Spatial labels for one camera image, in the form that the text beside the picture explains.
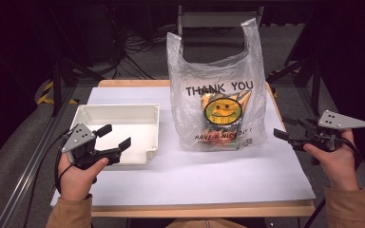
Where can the white table sheet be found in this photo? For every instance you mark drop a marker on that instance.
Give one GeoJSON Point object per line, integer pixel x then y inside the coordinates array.
{"type": "Point", "coordinates": [202, 177]}

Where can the person's tan clothing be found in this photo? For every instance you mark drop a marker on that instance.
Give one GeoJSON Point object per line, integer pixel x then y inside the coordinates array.
{"type": "Point", "coordinates": [202, 224]}

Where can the yellow black hazard tape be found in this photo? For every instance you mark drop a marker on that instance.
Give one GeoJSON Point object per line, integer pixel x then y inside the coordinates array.
{"type": "Point", "coordinates": [46, 93]}

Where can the clear plastic bag smiley print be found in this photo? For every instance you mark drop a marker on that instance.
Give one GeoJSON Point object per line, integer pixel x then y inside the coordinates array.
{"type": "Point", "coordinates": [187, 82]}

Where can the black metal stand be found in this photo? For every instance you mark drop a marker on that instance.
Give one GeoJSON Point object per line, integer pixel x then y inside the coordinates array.
{"type": "Point", "coordinates": [57, 85]}
{"type": "Point", "coordinates": [313, 82]}

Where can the person's right hand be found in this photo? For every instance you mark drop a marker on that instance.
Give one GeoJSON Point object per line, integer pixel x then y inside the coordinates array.
{"type": "Point", "coordinates": [339, 167]}

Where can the person's left hand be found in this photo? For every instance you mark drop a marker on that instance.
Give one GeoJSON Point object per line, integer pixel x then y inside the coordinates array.
{"type": "Point", "coordinates": [76, 182]}

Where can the grey metal frame stand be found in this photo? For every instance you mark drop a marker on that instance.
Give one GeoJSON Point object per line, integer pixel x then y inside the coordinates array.
{"type": "Point", "coordinates": [215, 19]}

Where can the colourful snack packet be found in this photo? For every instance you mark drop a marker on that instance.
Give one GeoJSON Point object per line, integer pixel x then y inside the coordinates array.
{"type": "Point", "coordinates": [223, 110]}

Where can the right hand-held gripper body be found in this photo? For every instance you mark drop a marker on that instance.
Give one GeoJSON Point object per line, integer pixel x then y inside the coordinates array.
{"type": "Point", "coordinates": [336, 122]}

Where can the aluminium rail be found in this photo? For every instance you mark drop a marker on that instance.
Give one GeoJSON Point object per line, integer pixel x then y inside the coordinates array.
{"type": "Point", "coordinates": [28, 171]}

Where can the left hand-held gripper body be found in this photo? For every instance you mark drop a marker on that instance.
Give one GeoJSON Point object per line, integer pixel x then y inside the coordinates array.
{"type": "Point", "coordinates": [77, 137]}

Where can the white plastic tray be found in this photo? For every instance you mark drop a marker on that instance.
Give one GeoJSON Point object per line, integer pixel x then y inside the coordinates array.
{"type": "Point", "coordinates": [130, 117]}

